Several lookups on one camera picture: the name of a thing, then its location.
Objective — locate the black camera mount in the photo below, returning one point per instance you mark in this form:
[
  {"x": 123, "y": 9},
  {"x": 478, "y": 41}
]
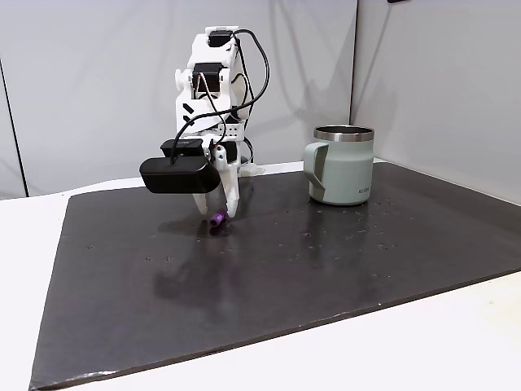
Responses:
[{"x": 182, "y": 147}]

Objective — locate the black oval camera box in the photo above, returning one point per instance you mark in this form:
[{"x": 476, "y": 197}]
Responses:
[{"x": 179, "y": 176}]

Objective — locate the black overhead fixture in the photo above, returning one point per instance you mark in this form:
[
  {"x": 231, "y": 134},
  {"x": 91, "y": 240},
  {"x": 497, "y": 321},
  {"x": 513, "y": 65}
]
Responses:
[{"x": 397, "y": 1}]

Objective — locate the black mat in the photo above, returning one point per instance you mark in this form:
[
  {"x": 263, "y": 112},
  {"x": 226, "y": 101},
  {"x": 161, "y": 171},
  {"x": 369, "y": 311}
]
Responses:
[{"x": 285, "y": 285}]

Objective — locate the purple ribbed pen grip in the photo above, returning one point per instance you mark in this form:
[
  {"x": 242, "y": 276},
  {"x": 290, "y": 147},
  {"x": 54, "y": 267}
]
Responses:
[{"x": 217, "y": 220}]

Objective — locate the sage green steel mug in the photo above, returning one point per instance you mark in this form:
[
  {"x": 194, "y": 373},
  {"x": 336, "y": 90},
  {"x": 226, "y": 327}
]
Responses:
[{"x": 342, "y": 171}]

